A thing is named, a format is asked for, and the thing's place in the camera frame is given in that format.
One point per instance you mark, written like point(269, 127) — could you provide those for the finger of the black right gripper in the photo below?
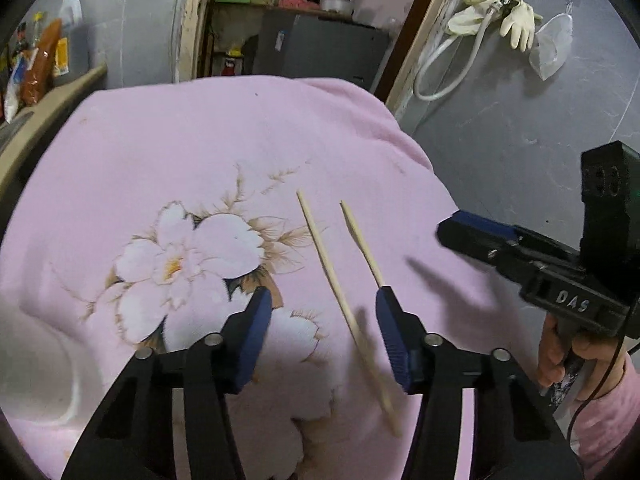
point(477, 237)

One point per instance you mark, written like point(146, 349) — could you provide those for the pink floral cloth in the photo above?
point(157, 210)

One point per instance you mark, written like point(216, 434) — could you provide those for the beige rubber gloves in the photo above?
point(517, 20)

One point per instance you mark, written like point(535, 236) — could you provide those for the black camera mount box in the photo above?
point(610, 194)

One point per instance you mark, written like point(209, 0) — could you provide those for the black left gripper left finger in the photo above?
point(129, 436)

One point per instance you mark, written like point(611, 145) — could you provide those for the large vinegar jug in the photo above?
point(71, 56)

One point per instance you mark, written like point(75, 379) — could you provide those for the clear plastic bag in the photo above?
point(552, 44)

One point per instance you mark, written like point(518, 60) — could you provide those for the grey cabinet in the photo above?
point(296, 45)

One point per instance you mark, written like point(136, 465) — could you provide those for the orange spice bag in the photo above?
point(40, 67)

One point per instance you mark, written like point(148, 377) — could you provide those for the right hand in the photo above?
point(552, 352)

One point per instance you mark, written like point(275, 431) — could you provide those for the bamboo chopstick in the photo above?
point(364, 350)
point(362, 244)

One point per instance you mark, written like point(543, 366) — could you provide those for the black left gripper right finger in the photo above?
point(480, 415)

